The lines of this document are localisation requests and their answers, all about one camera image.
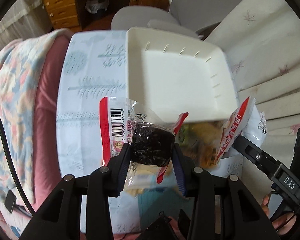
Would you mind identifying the black trash bag bin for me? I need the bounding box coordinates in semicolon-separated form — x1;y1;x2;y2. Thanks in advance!
85;0;109;14

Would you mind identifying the white plastic storage bin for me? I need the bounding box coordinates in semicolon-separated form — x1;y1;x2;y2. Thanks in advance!
126;28;238;122

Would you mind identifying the person's right hand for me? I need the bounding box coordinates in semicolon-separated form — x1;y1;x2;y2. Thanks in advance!
261;194;297;235

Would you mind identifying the red edged dark plum packet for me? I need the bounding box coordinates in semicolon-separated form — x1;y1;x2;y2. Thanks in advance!
99;97;189;184

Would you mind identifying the white floral curtain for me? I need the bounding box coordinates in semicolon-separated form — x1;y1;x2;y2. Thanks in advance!
205;0;300;205

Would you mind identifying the patterned light blue tablecloth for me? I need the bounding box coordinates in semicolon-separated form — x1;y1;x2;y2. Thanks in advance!
56;30;127;177

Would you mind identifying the orange crab noodle snack packet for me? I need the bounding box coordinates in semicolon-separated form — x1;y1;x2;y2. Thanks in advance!
176;120;224;168

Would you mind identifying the floral pastel blanket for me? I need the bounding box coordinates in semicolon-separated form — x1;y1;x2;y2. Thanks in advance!
0;28;73;239

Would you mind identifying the white red snack packet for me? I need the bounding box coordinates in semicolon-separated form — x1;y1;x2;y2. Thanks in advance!
215;96;267;164

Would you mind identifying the pale crumbly cookie packet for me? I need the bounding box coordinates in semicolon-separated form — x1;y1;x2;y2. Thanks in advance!
123;161;177;196

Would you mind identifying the black cable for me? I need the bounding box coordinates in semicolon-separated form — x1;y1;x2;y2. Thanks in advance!
0;102;37;217

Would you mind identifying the grey office chair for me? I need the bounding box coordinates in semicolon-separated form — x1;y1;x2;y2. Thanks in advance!
111;0;242;38

